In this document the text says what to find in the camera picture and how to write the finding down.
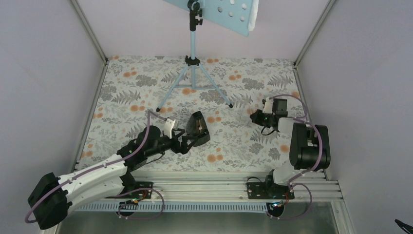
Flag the aluminium mounting rail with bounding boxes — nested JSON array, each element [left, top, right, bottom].
[[125, 171, 343, 213]]

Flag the white sheet music paper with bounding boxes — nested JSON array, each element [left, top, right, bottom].
[[248, 0, 259, 31]]

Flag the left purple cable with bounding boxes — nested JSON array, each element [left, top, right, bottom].
[[24, 110, 169, 224]]

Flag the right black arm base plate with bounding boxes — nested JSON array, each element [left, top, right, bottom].
[[246, 182, 295, 200]]

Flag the light blue music stand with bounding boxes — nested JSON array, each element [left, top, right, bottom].
[[156, 0, 253, 112]]

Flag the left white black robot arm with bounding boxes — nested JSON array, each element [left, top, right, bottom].
[[25, 124, 210, 230]]

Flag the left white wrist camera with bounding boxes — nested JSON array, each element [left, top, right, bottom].
[[163, 118, 176, 139]]

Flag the black metronome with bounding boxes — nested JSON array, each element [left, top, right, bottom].
[[186, 111, 210, 146]]

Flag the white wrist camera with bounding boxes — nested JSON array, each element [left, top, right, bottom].
[[263, 98, 288, 117], [163, 118, 176, 139]]

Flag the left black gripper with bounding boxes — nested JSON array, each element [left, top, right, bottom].
[[145, 128, 197, 157]]

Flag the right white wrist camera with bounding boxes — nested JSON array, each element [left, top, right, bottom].
[[263, 98, 288, 117]]

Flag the floral patterned table mat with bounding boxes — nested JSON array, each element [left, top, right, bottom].
[[77, 56, 303, 172]]

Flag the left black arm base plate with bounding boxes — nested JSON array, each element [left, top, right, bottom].
[[106, 181, 153, 200]]

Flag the black object at corner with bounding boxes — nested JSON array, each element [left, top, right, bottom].
[[394, 219, 413, 234]]

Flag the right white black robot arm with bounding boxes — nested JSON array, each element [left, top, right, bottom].
[[250, 110, 331, 198]]

